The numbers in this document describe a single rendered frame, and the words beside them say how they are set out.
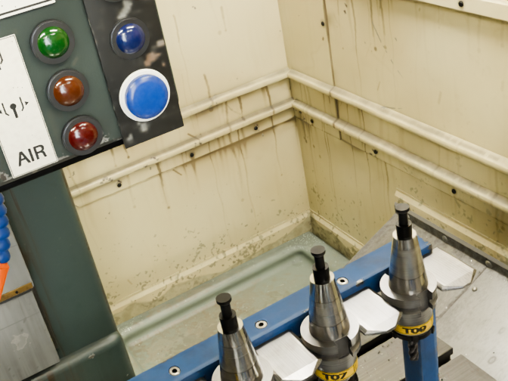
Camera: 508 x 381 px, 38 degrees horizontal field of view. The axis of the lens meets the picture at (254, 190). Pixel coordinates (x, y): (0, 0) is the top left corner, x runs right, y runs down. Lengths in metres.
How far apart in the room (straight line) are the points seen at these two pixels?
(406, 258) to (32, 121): 0.46
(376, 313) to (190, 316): 1.11
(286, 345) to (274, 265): 1.17
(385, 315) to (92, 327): 0.72
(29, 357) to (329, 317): 0.71
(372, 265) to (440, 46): 0.58
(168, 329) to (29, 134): 1.42
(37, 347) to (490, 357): 0.79
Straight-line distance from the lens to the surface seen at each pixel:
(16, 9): 0.46
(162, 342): 1.84
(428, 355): 1.01
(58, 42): 0.46
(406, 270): 0.81
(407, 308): 0.84
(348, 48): 1.58
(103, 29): 0.48
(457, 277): 0.87
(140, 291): 1.86
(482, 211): 1.43
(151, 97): 0.49
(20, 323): 1.31
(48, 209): 1.27
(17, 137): 0.48
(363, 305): 0.84
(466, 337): 1.41
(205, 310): 1.89
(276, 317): 0.82
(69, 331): 1.40
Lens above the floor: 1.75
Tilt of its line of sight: 30 degrees down
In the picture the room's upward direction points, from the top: 11 degrees counter-clockwise
